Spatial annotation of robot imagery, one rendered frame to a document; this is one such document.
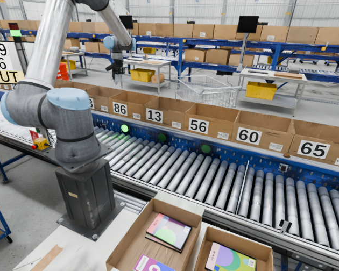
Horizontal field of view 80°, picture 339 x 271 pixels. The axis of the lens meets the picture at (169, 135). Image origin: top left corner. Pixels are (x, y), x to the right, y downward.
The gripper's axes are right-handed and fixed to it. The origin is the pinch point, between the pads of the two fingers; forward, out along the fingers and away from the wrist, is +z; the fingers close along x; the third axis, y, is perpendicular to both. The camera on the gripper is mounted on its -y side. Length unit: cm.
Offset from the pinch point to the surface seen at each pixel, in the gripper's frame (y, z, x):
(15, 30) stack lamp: -31, -34, -58
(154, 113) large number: 36.6, 21.8, 2.5
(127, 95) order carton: -9.7, 17.2, 35.1
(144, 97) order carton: 11.6, 15.9, 33.3
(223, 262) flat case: 111, 53, -90
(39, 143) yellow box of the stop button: -30, 42, -56
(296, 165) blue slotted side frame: 149, 37, -11
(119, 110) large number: -0.6, 26.0, 6.2
